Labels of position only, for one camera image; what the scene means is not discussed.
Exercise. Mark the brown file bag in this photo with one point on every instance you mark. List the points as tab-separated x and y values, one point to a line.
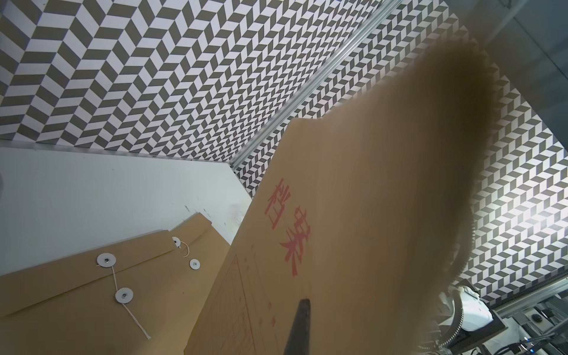
148	303
360	212
201	246

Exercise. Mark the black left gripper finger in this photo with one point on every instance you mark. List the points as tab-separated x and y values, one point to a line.
299	336

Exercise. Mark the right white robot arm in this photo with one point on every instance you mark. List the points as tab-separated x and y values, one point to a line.
462	325

